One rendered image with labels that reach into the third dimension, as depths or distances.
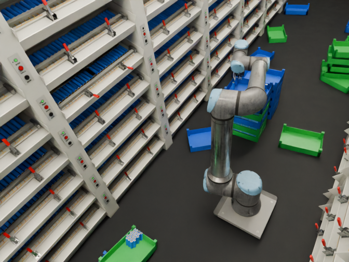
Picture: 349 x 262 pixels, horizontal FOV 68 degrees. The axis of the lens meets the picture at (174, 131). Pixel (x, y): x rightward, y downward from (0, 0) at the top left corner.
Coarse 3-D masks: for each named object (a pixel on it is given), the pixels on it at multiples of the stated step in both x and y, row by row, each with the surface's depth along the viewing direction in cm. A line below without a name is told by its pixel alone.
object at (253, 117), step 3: (267, 105) 200; (267, 108) 204; (264, 111) 196; (252, 114) 195; (261, 114) 190; (264, 114) 201; (246, 117) 200; (249, 117) 199; (252, 117) 197; (255, 117) 196; (258, 117) 194; (261, 117) 193; (255, 120) 197; (258, 120) 196; (261, 120) 196
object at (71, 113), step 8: (128, 40) 153; (128, 48) 156; (136, 48) 154; (136, 56) 155; (128, 64) 150; (136, 64) 154; (80, 72) 141; (120, 72) 146; (128, 72) 151; (104, 80) 141; (112, 80) 142; (96, 88) 137; (104, 88) 139; (80, 96) 133; (72, 104) 129; (80, 104) 130; (88, 104) 134; (64, 112) 126; (72, 112) 127; (80, 112) 132; (72, 120) 130
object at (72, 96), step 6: (126, 54) 151; (120, 60) 147; (126, 60) 150; (114, 66) 145; (102, 72) 141; (108, 72) 143; (96, 78) 138; (90, 84) 135; (96, 84) 137; (78, 90) 132; (72, 96) 129; (66, 102) 127; (66, 108) 127
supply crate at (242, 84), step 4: (236, 76) 203; (232, 80) 202; (240, 80) 204; (244, 80) 202; (248, 80) 200; (240, 84) 204; (244, 84) 203; (268, 84) 193; (272, 84) 189; (224, 88) 192; (228, 88) 200; (236, 88) 201; (240, 88) 200; (244, 88) 200; (268, 88) 195; (268, 92) 186; (268, 96) 190
